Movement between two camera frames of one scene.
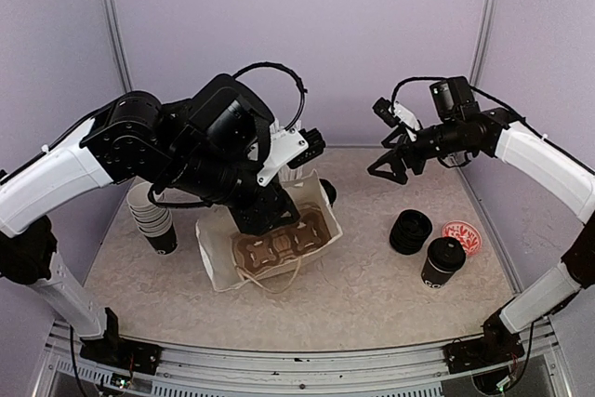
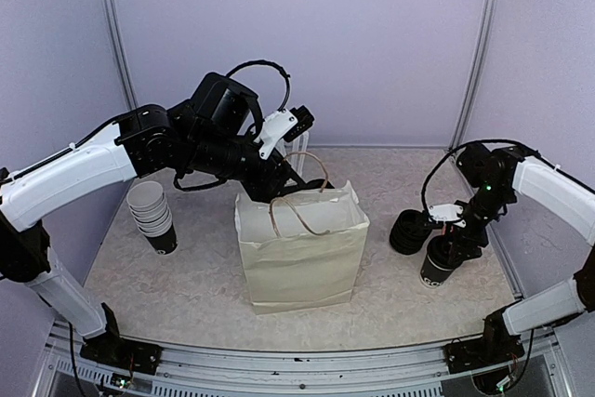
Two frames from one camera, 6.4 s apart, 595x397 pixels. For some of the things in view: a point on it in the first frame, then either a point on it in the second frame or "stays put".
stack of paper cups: [153, 220] stays put
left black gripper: [263, 217] -> [266, 188]
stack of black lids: [409, 231] stays put
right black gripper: [405, 146] -> [463, 243]
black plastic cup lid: [446, 254] stays put
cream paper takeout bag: [236, 258] -> [301, 248]
